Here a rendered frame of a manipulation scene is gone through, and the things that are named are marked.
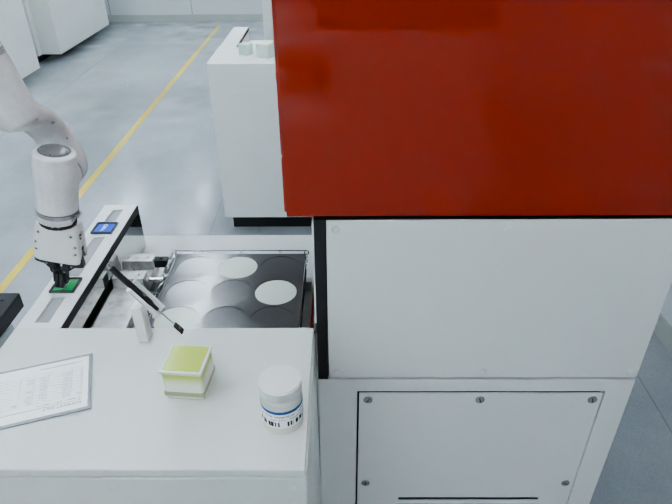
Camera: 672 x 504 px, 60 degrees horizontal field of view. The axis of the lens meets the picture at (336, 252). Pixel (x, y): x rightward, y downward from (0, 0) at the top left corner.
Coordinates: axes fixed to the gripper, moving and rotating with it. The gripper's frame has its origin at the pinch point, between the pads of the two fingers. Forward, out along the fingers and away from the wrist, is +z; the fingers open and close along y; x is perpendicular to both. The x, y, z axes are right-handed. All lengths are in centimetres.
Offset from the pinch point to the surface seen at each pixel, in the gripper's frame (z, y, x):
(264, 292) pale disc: -1.1, -45.8, -5.7
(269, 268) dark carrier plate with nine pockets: -1.1, -45.9, -16.2
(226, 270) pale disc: 1.2, -35.2, -15.2
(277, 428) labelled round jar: -11, -52, 43
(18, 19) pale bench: 92, 243, -501
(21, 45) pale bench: 114, 238, -493
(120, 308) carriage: 8.0, -12.6, -2.0
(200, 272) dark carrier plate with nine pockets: 2.6, -28.8, -14.4
